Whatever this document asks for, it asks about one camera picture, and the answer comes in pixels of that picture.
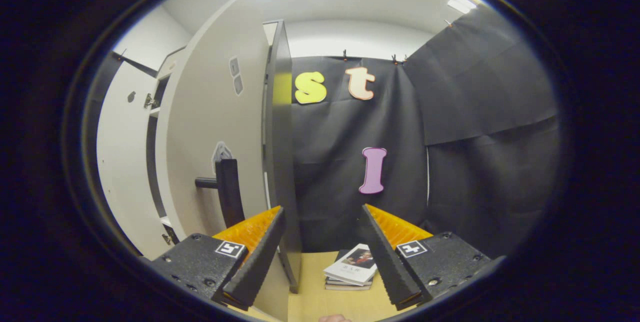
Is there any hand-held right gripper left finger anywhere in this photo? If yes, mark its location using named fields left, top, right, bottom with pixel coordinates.
left=150, top=206, right=289, bottom=311

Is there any light grey cabinet door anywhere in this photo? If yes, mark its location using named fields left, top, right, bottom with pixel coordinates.
left=96, top=59, right=173, bottom=260
left=155, top=0, right=291, bottom=322

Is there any white portrait cover book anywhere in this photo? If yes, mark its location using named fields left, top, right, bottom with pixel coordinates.
left=323, top=243, right=378, bottom=286

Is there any small ceiling light panel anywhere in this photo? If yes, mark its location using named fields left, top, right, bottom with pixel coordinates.
left=446, top=0, right=483, bottom=14

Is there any grey shoe cabinet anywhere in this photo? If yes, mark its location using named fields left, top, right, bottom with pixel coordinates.
left=145, top=19, right=303, bottom=294

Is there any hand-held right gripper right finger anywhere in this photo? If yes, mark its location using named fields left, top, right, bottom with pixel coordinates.
left=361, top=204, right=506, bottom=311

